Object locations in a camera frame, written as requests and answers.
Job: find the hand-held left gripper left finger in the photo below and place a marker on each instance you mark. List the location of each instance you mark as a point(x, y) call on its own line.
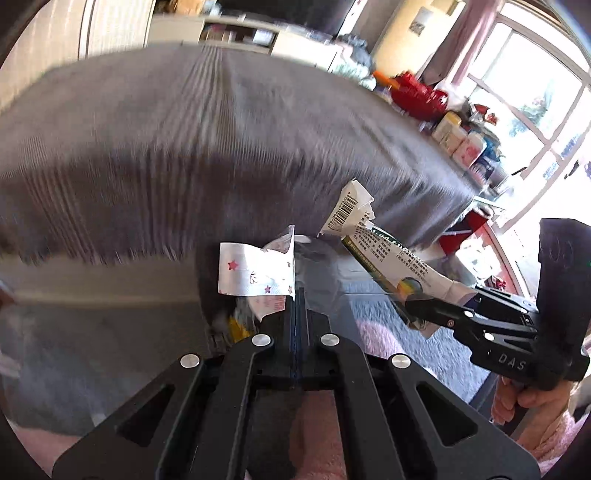
point(286, 325)

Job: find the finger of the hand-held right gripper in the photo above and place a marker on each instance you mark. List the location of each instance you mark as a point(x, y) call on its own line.
point(503, 300)
point(443, 316)

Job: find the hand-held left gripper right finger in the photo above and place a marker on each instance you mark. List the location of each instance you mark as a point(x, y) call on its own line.
point(310, 325)

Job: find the grey trash bin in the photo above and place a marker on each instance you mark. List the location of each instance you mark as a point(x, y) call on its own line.
point(323, 272)

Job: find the white star print wrapper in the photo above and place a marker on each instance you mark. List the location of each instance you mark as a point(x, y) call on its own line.
point(251, 272)

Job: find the white green printed carton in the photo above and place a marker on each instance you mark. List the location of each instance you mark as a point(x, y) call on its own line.
point(397, 261)

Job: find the person's right forearm pink sleeve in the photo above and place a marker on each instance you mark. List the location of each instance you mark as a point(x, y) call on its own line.
point(554, 438)

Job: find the person's right hand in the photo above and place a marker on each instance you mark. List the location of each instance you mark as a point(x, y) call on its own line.
point(531, 401)

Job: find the white red printed packet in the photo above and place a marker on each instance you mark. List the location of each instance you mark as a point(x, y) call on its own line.
point(268, 305)

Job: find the red storage box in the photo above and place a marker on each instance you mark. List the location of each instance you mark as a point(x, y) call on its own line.
point(464, 237)

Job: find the large window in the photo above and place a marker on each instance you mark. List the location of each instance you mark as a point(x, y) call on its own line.
point(531, 92)

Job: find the grey striped blanket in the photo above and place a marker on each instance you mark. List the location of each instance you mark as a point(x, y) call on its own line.
point(161, 152)

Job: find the red plastic toy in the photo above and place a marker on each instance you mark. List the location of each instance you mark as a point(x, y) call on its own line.
point(418, 94)

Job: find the pink curtain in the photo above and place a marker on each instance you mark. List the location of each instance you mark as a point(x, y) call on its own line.
point(466, 41)

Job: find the pile of light clothes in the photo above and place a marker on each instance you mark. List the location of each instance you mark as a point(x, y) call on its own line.
point(353, 60)

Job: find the cream standing air conditioner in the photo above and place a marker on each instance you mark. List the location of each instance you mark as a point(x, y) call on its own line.
point(411, 37)

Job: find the beige television cabinet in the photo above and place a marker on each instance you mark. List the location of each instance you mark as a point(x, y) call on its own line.
point(240, 34)

